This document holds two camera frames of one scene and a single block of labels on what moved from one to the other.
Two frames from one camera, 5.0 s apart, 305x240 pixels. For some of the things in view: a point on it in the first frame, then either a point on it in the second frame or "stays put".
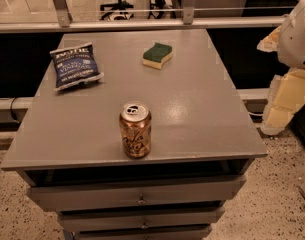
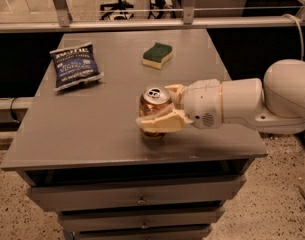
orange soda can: (135, 124) to (155, 100)
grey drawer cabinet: (135, 135) stays put
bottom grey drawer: (194, 233) stays put
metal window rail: (64, 23) stays put
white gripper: (296, 44) to (202, 102)
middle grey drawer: (72, 219) stays put
